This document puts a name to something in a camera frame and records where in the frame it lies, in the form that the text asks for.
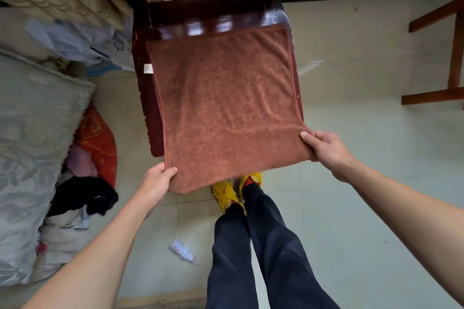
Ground person's yellow left shoe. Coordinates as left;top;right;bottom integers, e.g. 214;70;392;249
210;179;246;214

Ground person's yellow right shoe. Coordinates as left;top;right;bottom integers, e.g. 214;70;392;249
238;172;262;200

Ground person's left hand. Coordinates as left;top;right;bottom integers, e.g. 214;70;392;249
134;162;178;219

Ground person's yellow shoe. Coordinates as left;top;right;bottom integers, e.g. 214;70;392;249
210;179;246;214
238;172;262;200

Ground grey patterned cushion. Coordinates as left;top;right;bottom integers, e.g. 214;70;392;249
0;49;96;287

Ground person's left forearm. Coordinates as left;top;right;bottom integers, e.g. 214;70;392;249
22;193;153;309

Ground person's right forearm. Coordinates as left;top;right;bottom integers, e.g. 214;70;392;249
341;160;464;306

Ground dark red wooden chair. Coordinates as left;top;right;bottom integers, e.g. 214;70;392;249
95;0;305;158

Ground white plastic bags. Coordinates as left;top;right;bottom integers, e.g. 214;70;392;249
25;15;135;72

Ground brown wooden furniture frame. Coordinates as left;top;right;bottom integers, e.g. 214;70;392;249
401;0;464;110

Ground red patterned cloth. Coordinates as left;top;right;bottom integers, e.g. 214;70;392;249
73;103;118;188

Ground person's right hand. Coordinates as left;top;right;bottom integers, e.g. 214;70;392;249
300;130;357;184

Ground brown terry towel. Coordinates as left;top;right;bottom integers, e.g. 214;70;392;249
145;24;314;195

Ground black garment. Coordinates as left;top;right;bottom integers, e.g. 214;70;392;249
46;176;119;217

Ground pink cloth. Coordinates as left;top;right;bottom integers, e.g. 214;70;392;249
65;144;99;179

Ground white crumpled cloth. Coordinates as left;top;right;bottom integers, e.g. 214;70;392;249
30;207;95;282

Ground person's dark trousers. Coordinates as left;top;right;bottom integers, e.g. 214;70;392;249
205;183;341;309

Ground white crumpled wrapper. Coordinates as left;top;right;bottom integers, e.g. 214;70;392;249
169;240;195;262

